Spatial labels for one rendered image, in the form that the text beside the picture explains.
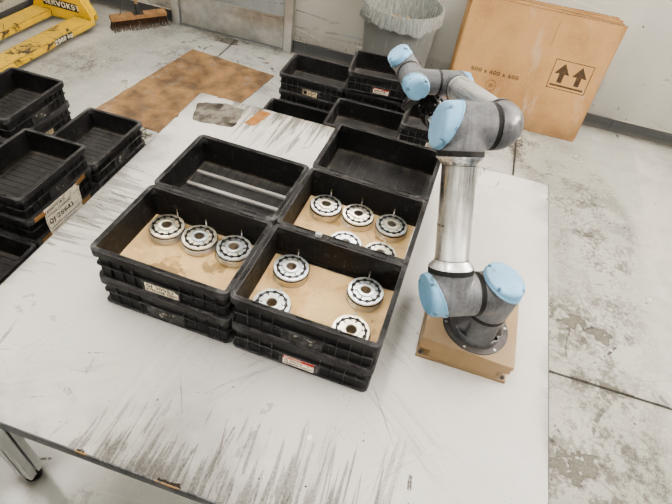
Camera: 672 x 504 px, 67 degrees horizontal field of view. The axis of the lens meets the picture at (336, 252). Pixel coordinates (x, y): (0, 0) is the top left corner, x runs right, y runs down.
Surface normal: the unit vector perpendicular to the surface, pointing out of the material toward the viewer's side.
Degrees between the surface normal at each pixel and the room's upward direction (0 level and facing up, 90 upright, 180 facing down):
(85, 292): 0
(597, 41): 81
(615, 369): 0
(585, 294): 0
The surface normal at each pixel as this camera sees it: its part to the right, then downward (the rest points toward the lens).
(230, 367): 0.11, -0.69
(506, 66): -0.25, 0.50
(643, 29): -0.29, 0.66
